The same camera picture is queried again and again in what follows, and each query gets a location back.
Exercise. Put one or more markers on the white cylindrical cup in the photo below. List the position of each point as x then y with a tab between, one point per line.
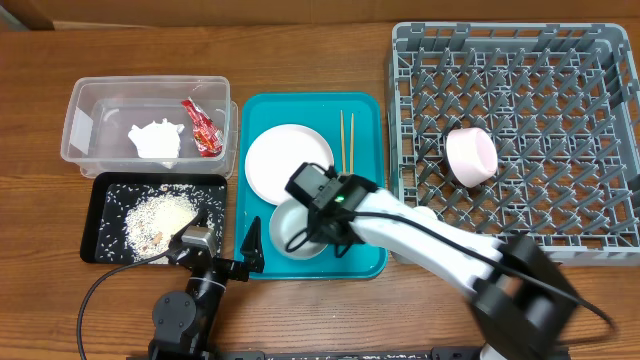
427	212

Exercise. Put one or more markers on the red sauce packet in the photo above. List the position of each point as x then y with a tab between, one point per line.
207	136

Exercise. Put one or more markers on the grey dishwasher rack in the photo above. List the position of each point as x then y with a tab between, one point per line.
561	104

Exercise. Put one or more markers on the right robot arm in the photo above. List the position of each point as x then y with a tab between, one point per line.
519	299

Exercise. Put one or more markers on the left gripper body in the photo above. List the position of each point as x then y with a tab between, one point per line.
232	268

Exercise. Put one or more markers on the clear plastic storage bin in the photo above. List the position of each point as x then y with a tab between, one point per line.
102	111

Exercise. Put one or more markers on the black plastic tray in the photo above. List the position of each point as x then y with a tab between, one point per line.
102	182

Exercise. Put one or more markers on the teal serving tray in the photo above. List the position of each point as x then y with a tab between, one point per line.
320	112

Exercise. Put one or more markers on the cooked rice pile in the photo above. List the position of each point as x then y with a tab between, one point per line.
138	220

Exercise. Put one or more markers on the white napkin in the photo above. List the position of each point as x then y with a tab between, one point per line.
158	141

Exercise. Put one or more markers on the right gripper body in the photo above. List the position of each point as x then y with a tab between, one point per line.
319	234

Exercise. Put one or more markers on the white round plate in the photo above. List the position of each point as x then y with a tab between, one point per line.
276	154

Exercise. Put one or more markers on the left wooden chopstick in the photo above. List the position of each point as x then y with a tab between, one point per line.
343	142

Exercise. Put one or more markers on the wooden chopstick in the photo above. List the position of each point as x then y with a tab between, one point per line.
343	142
352	144

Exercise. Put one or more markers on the right wooden chopstick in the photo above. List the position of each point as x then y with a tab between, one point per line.
352	144

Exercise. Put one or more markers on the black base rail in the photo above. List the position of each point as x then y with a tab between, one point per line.
436	353

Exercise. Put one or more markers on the pink bowl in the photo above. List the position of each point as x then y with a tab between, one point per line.
471	155

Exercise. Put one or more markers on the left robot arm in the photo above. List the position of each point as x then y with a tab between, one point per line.
184	319

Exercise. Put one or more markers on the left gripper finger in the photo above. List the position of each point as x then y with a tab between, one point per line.
192	233
251	248

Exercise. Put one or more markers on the grey small bowl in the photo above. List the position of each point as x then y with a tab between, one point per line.
288	219

